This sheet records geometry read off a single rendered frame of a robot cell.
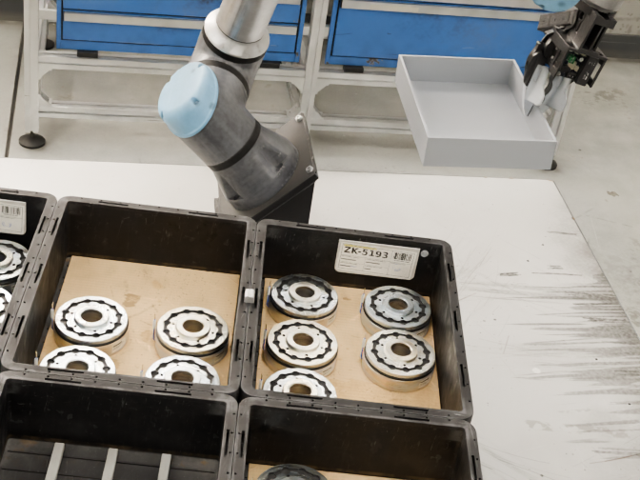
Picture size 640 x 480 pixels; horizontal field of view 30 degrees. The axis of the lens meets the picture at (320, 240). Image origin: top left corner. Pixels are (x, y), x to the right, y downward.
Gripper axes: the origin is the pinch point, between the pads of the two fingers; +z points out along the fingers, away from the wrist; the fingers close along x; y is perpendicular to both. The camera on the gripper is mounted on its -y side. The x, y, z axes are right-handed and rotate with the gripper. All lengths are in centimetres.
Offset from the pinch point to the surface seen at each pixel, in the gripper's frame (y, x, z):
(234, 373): 45, -48, 27
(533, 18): -156, 82, 37
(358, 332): 25.7, -24.0, 31.4
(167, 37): -164, -21, 77
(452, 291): 28.9, -14.9, 18.8
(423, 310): 24.5, -15.0, 26.1
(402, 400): 41, -21, 31
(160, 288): 14, -52, 38
